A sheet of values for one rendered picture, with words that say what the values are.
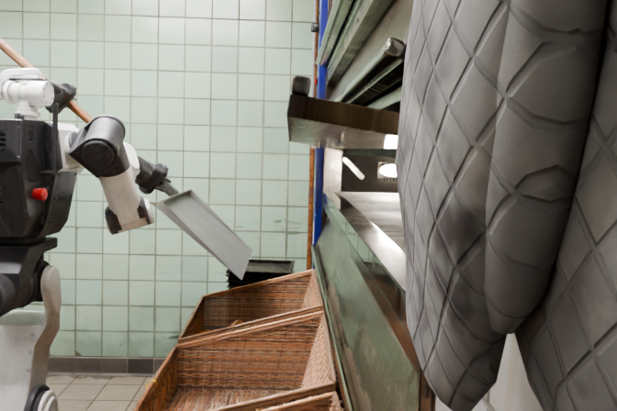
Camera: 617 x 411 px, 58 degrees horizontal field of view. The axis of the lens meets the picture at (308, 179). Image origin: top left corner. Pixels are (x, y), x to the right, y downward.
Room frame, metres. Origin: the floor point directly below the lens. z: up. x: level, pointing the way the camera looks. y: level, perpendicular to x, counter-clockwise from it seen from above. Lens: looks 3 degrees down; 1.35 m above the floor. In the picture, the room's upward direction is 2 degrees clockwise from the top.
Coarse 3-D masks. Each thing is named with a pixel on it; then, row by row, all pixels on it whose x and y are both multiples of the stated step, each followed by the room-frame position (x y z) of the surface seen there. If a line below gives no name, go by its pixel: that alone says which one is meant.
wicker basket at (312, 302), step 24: (240, 288) 2.32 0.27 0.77; (264, 288) 2.33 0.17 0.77; (288, 288) 2.34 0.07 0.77; (312, 288) 2.18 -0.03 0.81; (216, 312) 2.32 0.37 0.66; (264, 312) 2.33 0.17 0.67; (288, 312) 1.80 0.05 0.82; (312, 312) 1.80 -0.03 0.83; (192, 336) 1.78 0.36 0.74; (192, 360) 1.78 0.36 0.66; (240, 384) 1.79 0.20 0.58
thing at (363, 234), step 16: (336, 192) 2.34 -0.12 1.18; (336, 208) 1.70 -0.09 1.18; (352, 208) 1.68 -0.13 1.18; (352, 224) 1.32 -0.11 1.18; (368, 224) 1.32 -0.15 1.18; (352, 240) 1.26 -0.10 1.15; (368, 240) 1.08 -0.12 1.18; (384, 240) 1.08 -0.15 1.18; (368, 256) 0.99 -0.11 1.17; (384, 256) 0.92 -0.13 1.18; (400, 256) 0.92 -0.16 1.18; (384, 272) 0.83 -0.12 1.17; (400, 272) 0.79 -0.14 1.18; (384, 288) 0.82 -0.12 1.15; (400, 288) 0.71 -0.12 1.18; (400, 304) 0.70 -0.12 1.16
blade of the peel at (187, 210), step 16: (192, 192) 2.31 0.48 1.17; (160, 208) 1.77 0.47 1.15; (176, 208) 1.94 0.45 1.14; (192, 208) 2.13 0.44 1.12; (208, 208) 2.31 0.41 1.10; (176, 224) 1.77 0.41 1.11; (192, 224) 1.92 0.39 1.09; (208, 224) 2.11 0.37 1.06; (224, 224) 2.32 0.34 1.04; (208, 240) 1.89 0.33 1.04; (224, 240) 2.07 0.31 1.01; (240, 240) 2.29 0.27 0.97; (224, 256) 1.87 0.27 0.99; (240, 256) 2.04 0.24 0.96; (240, 272) 1.83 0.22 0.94
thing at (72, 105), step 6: (0, 42) 2.00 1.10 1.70; (0, 48) 2.01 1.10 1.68; (6, 48) 2.00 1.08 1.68; (6, 54) 2.01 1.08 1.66; (12, 54) 2.00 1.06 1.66; (18, 54) 2.02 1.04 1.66; (18, 60) 2.01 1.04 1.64; (24, 60) 2.01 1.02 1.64; (24, 66) 2.01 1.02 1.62; (30, 66) 2.01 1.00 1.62; (72, 102) 2.02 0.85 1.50; (72, 108) 2.01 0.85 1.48; (78, 108) 2.02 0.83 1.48; (78, 114) 2.01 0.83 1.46; (84, 114) 2.02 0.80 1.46; (84, 120) 2.02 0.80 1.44; (90, 120) 2.01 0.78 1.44
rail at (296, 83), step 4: (296, 76) 0.60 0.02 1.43; (300, 76) 0.60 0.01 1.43; (304, 76) 0.60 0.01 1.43; (292, 80) 0.60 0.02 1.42; (296, 80) 0.60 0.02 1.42; (300, 80) 0.60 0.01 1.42; (304, 80) 0.60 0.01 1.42; (308, 80) 0.60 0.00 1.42; (292, 84) 0.60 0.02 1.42; (296, 84) 0.60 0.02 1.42; (300, 84) 0.60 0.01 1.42; (304, 84) 0.60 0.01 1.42; (308, 84) 0.60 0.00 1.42; (292, 88) 0.60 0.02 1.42; (296, 88) 0.60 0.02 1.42; (300, 88) 0.60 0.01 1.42; (304, 88) 0.60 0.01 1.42; (308, 88) 0.60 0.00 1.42; (292, 92) 0.60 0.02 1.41; (296, 92) 0.60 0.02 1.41; (300, 92) 0.60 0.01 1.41; (304, 92) 0.60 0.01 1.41; (308, 92) 0.60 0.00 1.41
